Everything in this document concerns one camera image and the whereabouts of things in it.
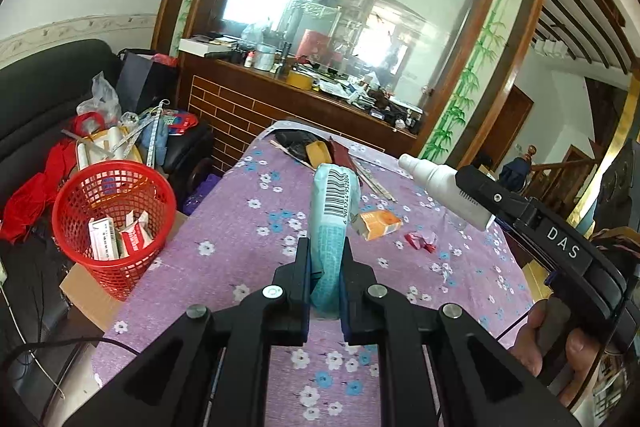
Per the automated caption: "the dark red pouch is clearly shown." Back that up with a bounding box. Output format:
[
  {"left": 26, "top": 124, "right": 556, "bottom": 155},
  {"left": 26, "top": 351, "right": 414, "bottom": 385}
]
[{"left": 329, "top": 138, "right": 357, "bottom": 172}]

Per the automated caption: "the bundle of chopsticks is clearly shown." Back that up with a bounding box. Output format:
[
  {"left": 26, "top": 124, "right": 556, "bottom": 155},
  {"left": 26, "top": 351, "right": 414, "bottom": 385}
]
[{"left": 350, "top": 156, "right": 397, "bottom": 202}]

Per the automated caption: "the orange tissue pack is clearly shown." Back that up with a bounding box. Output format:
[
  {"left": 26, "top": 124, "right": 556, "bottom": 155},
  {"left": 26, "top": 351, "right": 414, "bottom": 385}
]
[{"left": 352, "top": 209, "right": 404, "bottom": 241}]

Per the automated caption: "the red cigarette pack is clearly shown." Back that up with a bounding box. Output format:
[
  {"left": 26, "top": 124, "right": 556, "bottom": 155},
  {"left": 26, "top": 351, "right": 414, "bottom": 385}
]
[{"left": 118, "top": 210, "right": 153, "bottom": 258}]

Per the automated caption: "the person right hand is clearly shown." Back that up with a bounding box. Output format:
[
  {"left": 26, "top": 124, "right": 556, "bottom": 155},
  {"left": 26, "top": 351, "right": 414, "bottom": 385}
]
[{"left": 509, "top": 296, "right": 602, "bottom": 411}]

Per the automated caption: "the cardboard box under basket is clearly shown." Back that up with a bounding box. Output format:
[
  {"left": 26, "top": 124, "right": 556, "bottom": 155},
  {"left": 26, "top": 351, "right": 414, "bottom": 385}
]
[{"left": 58, "top": 210, "right": 189, "bottom": 333}]

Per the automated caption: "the red plastic basket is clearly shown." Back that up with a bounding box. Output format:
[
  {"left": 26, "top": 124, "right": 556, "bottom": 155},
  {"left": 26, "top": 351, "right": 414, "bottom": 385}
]
[{"left": 52, "top": 160, "right": 176, "bottom": 301}]

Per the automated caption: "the black leather sofa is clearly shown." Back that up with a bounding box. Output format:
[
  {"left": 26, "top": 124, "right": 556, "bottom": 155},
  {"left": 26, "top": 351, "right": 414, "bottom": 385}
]
[{"left": 1, "top": 39, "right": 122, "bottom": 202}]

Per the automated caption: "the dark paper shopping bag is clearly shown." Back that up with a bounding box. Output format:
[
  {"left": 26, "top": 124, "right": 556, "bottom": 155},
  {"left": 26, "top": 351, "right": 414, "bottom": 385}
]
[{"left": 116, "top": 49, "right": 179, "bottom": 114}]

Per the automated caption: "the small white bottle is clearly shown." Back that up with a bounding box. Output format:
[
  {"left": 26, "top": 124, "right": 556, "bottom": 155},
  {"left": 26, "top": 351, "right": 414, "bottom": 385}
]
[{"left": 398, "top": 154, "right": 495, "bottom": 232}]

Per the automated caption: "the gold pillar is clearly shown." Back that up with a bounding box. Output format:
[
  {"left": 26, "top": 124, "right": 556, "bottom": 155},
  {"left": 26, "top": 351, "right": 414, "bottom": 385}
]
[{"left": 566, "top": 72, "right": 639, "bottom": 232}]

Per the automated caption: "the wooden door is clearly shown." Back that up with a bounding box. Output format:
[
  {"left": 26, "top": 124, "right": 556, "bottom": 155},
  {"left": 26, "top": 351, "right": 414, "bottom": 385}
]
[{"left": 480, "top": 86, "right": 534, "bottom": 166}]

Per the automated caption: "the clear plastic bag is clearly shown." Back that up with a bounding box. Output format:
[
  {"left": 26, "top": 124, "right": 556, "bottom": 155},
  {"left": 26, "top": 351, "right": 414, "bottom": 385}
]
[{"left": 76, "top": 72, "right": 122, "bottom": 128}]

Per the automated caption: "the long white medicine box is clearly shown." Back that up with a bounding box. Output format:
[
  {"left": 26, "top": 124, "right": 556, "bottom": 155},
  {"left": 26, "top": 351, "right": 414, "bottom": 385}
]
[{"left": 88, "top": 217, "right": 119, "bottom": 261}]

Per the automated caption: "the yellow tray with rolls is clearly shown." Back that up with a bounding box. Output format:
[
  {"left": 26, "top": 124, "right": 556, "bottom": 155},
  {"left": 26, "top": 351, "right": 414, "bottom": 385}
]
[{"left": 76, "top": 126, "right": 142, "bottom": 170}]

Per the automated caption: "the wooden cabinet with mirror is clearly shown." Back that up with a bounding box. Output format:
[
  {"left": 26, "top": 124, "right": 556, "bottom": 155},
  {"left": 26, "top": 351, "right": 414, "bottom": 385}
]
[{"left": 150, "top": 0, "right": 559, "bottom": 168}]

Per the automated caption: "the red cloth on sofa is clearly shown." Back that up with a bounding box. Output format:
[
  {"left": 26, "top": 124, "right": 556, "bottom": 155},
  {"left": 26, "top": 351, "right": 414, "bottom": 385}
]
[{"left": 1, "top": 139, "right": 76, "bottom": 244}]

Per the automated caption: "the wooden stair railing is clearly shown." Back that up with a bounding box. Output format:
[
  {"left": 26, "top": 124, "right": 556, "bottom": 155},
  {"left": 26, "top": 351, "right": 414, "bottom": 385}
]
[{"left": 498, "top": 145, "right": 598, "bottom": 218}]

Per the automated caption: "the teal wet wipe pack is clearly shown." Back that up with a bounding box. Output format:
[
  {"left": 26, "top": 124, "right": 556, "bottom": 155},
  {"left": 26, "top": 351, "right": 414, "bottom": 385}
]
[{"left": 308, "top": 164, "right": 360, "bottom": 317}]

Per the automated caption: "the purple floral tablecloth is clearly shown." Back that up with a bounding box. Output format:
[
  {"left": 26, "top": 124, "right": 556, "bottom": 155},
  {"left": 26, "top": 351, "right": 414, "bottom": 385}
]
[{"left": 92, "top": 137, "right": 533, "bottom": 426}]

